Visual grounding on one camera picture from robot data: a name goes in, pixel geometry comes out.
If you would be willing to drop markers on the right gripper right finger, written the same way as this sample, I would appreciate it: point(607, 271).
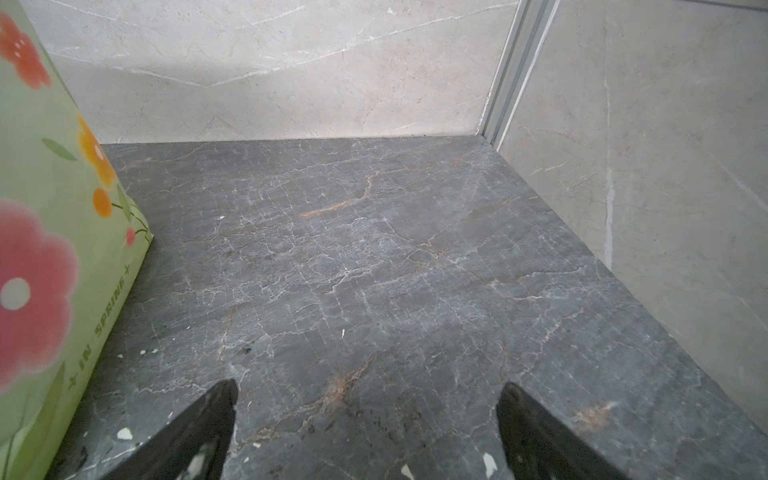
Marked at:
point(537, 445)

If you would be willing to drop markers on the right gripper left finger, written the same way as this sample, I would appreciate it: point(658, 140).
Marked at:
point(194, 445)

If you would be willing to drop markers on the white floral paper bag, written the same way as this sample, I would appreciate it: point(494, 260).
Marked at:
point(72, 243)

